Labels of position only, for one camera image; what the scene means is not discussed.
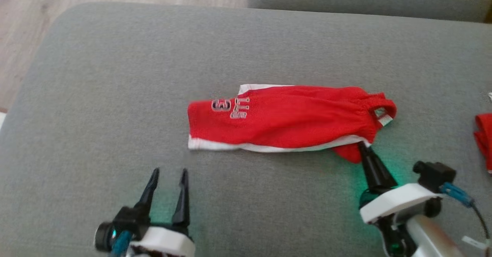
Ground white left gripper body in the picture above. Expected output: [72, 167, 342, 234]
[126, 225, 196, 257]

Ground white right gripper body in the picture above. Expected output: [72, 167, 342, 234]
[359, 183, 443, 257]

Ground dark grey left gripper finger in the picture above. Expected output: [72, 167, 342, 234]
[134, 167, 160, 218]
[171, 168, 191, 227]

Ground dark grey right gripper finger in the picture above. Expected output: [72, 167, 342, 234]
[357, 141, 399, 192]

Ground red shorts with white trim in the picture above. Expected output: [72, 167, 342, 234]
[187, 83, 397, 164]

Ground red shirt with white stripes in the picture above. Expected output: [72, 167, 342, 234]
[474, 113, 492, 173]

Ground white cable label tag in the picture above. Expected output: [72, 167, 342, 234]
[461, 235, 489, 250]

